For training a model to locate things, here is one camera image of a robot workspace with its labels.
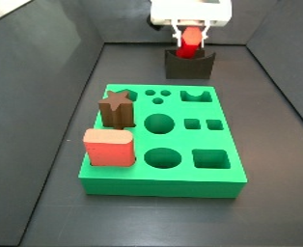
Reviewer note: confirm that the green shape sorter board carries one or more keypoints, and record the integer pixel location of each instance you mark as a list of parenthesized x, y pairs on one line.
[(185, 155)]

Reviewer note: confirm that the red hexagon prism block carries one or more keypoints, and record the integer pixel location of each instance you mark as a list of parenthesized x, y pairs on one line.
[(191, 40)]

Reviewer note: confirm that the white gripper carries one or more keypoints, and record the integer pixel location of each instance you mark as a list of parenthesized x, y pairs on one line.
[(191, 12)]

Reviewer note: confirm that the black curved holder stand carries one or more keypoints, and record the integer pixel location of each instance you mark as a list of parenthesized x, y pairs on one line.
[(195, 68)]

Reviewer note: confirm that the brown star block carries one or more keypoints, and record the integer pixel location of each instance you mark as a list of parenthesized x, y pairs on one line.
[(116, 110)]

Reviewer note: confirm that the salmon rounded rectangle block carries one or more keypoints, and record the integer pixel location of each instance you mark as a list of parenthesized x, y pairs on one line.
[(109, 147)]

